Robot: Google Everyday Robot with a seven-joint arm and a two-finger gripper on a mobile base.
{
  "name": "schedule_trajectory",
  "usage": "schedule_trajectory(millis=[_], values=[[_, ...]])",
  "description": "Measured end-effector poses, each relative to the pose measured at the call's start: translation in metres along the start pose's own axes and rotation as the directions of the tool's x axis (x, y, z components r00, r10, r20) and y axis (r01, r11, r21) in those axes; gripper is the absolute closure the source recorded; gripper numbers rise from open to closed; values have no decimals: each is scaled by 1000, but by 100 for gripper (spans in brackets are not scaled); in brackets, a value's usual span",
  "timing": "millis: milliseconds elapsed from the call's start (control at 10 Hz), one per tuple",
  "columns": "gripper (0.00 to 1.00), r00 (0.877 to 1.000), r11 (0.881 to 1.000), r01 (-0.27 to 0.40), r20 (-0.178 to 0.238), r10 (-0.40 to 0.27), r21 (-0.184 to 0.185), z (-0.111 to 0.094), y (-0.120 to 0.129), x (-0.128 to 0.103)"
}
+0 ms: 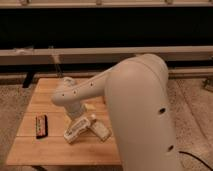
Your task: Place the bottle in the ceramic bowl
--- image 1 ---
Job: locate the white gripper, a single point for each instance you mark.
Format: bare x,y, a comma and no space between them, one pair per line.
79,126

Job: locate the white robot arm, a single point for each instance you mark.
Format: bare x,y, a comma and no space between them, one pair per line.
135,92

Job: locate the wooden table board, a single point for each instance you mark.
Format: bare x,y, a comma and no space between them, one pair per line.
54,150

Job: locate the dark candy bar pack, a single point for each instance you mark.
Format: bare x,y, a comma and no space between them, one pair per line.
41,126

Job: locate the white plastic cup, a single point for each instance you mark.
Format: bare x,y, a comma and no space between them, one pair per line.
69,82

